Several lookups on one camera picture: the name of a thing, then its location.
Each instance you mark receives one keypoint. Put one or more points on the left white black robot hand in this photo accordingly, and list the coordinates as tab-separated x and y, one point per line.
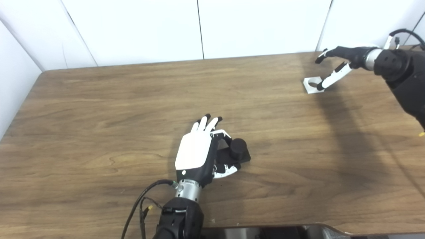
194	151

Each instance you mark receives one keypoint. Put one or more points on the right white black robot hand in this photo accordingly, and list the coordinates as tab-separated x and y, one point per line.
352	54

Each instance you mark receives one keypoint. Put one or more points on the black peg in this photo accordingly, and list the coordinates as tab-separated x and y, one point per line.
238	147

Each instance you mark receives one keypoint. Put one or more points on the white square piece with hole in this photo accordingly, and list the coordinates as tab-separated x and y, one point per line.
311	89

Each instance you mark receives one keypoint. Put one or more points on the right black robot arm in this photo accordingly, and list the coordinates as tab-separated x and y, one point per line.
405	76

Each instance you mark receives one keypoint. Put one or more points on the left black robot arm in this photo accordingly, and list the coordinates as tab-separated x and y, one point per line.
181	219

